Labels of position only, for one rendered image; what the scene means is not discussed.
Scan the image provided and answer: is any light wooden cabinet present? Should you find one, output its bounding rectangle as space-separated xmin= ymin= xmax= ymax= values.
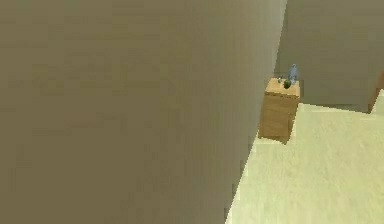
xmin=257 ymin=77 xmax=301 ymax=145

